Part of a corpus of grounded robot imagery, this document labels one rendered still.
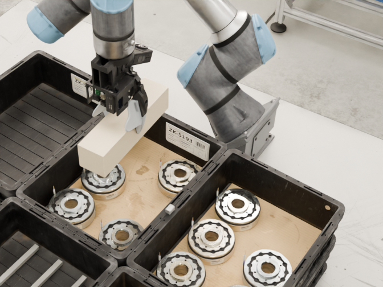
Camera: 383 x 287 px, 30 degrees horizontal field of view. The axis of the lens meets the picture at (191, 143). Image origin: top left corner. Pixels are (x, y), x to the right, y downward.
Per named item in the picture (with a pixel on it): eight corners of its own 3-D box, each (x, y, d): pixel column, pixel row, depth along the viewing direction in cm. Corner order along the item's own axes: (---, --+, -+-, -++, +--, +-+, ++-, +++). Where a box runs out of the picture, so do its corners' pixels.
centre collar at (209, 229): (210, 224, 157) (210, 222, 157) (227, 236, 155) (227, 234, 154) (195, 238, 154) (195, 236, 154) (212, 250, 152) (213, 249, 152)
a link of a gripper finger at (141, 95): (129, 115, 142) (117, 79, 137) (134, 110, 143) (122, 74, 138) (147, 118, 140) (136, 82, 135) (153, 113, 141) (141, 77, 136)
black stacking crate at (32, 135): (43, 83, 196) (38, 50, 187) (128, 128, 184) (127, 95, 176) (-71, 169, 172) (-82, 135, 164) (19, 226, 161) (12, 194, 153)
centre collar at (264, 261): (261, 255, 152) (261, 254, 151) (282, 265, 150) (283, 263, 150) (252, 273, 149) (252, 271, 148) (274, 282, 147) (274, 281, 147)
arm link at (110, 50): (108, 12, 131) (145, 26, 128) (109, 32, 134) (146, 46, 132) (84, 33, 126) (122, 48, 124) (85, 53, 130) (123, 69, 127)
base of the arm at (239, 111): (231, 123, 200) (210, 95, 198) (272, 100, 191) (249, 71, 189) (211, 151, 189) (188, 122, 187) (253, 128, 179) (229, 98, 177)
